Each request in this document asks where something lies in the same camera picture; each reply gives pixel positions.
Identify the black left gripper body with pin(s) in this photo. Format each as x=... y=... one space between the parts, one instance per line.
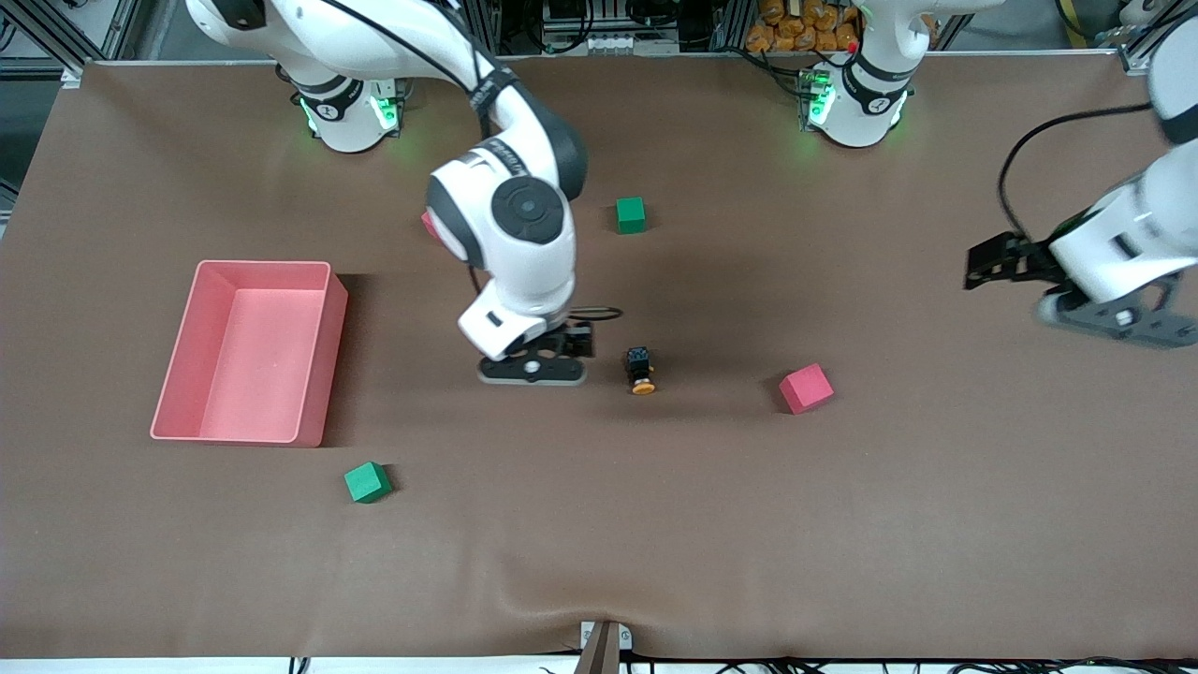
x=1032 y=257

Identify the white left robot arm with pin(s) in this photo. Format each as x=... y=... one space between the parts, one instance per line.
x=856 y=117

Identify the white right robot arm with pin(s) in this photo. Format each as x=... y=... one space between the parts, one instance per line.
x=538 y=267

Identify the green foam cube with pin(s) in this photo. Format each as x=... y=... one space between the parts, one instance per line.
x=630 y=215
x=365 y=483

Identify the pink foam cube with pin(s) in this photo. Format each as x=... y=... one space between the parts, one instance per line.
x=428 y=225
x=805 y=388

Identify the pink plastic tray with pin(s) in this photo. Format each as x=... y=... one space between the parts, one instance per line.
x=262 y=374

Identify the brown table mat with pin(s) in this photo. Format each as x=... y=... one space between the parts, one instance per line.
x=842 y=524

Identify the bag of orange items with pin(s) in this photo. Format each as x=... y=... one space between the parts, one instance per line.
x=796 y=37

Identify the white power strip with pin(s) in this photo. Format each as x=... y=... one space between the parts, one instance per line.
x=608 y=44

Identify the aluminium frame profile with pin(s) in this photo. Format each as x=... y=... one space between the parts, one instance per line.
x=70 y=75
x=1134 y=61

